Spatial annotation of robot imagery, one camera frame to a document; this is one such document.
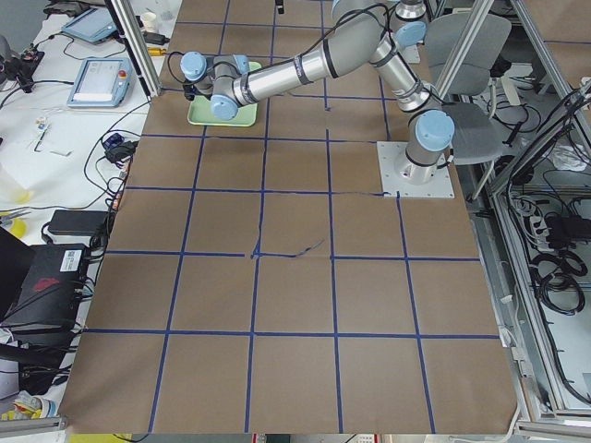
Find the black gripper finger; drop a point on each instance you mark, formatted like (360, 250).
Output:
(278, 5)

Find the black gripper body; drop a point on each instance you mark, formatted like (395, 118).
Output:
(201, 88)

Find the light green plastic tray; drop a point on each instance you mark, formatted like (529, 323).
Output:
(244, 115)

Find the white paper cup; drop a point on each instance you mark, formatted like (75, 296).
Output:
(149, 22)

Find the near blue teach pendant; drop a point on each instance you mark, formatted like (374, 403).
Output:
(101, 82)

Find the blue teach pendant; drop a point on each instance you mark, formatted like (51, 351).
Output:
(101, 82)
(93, 26)

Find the far blue teach pendant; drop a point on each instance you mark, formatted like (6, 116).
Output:
(93, 26)

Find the black power adapter brick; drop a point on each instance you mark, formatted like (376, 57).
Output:
(76, 222)

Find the grey office chair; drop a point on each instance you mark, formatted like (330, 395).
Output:
(475, 140)

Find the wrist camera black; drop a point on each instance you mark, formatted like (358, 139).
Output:
(189, 91)

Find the aluminium frame post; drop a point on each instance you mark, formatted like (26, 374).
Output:
(129, 31)

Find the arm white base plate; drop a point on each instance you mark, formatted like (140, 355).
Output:
(411, 54)
(401, 178)

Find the aluminium side rail frame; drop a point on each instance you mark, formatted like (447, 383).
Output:
(537, 207)

